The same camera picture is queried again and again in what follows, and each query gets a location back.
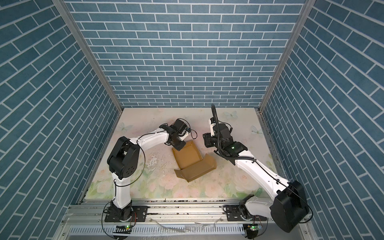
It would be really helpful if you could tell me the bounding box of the corner aluminium post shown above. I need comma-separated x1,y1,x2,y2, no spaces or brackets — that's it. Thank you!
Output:
52,0,123,114
259,0,316,113

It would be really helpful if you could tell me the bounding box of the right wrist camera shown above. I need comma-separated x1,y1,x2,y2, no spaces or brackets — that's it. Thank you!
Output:
209,117,216,137

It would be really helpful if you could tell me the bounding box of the right corner aluminium post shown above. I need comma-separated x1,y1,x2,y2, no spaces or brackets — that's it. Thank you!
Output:
259,0,316,113

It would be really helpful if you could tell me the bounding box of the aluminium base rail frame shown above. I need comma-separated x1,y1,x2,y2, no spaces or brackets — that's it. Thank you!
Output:
53,200,318,240

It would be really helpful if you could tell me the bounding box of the brown cardboard box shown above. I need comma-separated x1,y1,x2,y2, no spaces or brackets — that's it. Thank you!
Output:
172,141,217,183

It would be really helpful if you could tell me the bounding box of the white slotted cable duct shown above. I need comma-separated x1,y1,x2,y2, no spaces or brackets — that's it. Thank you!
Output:
69,224,245,237

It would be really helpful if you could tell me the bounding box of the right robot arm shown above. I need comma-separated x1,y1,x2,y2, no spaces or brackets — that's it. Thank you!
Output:
203,119,311,233

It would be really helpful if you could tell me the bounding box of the left corner aluminium post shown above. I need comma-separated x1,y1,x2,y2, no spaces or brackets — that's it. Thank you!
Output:
52,0,123,114

